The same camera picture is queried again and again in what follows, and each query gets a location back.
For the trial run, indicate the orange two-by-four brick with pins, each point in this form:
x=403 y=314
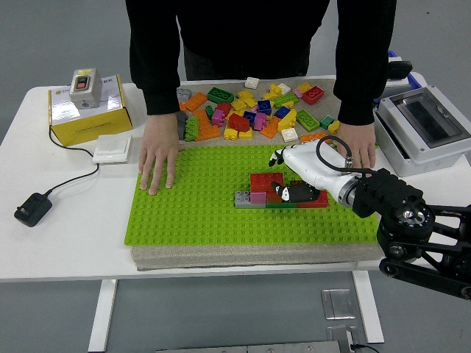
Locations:
x=311 y=138
x=196 y=102

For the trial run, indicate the person's right hand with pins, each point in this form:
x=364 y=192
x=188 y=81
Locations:
x=158 y=147

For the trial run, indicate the small orange brick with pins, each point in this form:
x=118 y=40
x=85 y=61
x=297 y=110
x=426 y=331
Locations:
x=182 y=107

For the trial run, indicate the person's left hand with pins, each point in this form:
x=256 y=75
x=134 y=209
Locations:
x=360 y=141

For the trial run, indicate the grey metal bar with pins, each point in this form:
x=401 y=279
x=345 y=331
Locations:
x=250 y=347

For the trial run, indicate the white square tile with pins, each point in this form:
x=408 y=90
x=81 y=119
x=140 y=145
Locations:
x=285 y=88
x=289 y=135
x=251 y=83

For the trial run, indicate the green flat brick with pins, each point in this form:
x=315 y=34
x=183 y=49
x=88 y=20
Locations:
x=281 y=205

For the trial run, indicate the small red brick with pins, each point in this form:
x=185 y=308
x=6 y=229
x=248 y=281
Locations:
x=224 y=108

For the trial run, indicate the pink two-by-two brick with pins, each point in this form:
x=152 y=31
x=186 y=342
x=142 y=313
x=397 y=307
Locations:
x=258 y=198
x=218 y=118
x=260 y=121

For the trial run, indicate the red two-by-two brick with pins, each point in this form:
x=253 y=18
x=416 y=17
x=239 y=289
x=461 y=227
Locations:
x=271 y=198

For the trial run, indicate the blue plastic bin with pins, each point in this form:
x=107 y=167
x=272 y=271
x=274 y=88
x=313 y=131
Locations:
x=415 y=79

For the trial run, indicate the white wall switch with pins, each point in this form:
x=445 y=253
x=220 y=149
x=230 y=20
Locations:
x=111 y=149

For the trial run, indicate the red slope brick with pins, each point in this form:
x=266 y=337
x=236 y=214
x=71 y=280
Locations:
x=238 y=123

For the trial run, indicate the yellow cardboard box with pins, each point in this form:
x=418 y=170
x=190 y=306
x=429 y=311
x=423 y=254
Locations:
x=92 y=127

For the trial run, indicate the white socket plate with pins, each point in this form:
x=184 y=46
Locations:
x=403 y=83

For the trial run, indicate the person's left forearm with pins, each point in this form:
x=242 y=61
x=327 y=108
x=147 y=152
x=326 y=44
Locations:
x=358 y=95

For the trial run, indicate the black power adapter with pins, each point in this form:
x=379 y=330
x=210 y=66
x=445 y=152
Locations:
x=32 y=210

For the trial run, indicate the dark green two-by-three brick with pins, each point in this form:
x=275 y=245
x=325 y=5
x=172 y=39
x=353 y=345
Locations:
x=220 y=95

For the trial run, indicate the grey slope brick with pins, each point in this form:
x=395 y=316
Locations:
x=182 y=117

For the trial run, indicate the robot right hand white shell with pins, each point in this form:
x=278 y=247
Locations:
x=312 y=162

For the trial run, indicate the small yellow brick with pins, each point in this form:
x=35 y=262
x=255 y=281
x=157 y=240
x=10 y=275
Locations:
x=333 y=127
x=267 y=97
x=251 y=103
x=275 y=89

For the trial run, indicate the person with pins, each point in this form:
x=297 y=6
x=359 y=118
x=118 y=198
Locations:
x=250 y=29

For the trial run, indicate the grey push-button switch box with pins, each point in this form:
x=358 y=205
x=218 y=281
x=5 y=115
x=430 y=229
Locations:
x=85 y=90

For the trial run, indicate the large orange plate brick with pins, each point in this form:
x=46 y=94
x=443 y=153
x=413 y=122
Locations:
x=206 y=131

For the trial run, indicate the small pink brick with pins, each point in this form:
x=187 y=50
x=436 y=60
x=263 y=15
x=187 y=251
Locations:
x=297 y=93

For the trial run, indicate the lime green long brick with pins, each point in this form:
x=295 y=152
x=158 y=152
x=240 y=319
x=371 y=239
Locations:
x=285 y=100
x=191 y=129

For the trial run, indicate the blue brick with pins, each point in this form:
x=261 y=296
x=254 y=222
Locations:
x=249 y=116
x=264 y=106
x=282 y=112

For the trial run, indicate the grey distribution box with window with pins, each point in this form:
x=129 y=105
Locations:
x=423 y=121

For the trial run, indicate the red two-by-three brick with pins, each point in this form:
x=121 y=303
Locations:
x=313 y=96

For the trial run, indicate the small dark green brick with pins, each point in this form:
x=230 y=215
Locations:
x=209 y=112

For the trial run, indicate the large yellow slope brick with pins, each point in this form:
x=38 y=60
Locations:
x=287 y=121

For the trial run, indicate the white table leg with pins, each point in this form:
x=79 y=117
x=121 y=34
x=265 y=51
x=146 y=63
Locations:
x=368 y=307
x=103 y=314

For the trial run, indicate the black plug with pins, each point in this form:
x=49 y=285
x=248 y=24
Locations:
x=402 y=69

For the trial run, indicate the person's right forearm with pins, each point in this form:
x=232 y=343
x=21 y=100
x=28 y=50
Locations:
x=160 y=88

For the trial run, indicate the green studded baseplate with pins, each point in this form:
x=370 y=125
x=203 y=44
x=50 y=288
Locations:
x=206 y=220

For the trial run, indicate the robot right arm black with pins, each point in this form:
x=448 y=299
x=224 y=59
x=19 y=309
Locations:
x=386 y=191

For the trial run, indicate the small teal green brick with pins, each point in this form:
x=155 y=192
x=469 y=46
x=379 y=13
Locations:
x=326 y=122

